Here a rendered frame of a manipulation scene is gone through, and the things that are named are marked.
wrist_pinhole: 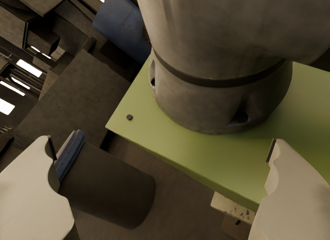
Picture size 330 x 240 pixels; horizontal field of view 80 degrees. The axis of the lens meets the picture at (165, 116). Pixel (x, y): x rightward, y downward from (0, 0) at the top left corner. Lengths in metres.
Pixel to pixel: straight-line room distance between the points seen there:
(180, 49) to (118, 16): 2.60
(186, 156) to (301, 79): 0.18
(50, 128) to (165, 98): 1.70
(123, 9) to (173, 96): 2.59
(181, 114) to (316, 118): 0.17
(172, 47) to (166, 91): 0.08
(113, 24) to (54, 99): 1.26
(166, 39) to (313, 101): 0.21
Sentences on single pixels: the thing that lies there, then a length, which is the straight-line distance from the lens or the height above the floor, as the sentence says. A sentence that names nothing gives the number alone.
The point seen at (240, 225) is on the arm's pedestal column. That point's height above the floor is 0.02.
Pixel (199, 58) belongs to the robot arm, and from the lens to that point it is 0.16.
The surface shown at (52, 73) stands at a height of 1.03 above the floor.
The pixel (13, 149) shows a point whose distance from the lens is 2.53.
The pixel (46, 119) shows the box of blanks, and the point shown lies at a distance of 1.92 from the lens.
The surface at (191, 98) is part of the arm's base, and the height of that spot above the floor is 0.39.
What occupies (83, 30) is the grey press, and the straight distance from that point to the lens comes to 3.41.
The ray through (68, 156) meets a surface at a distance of 0.79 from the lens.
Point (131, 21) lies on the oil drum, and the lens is 2.76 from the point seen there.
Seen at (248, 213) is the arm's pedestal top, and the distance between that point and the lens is 0.45.
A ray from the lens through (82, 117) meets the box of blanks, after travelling 1.98.
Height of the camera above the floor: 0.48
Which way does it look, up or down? 22 degrees down
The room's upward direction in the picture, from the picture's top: 55 degrees counter-clockwise
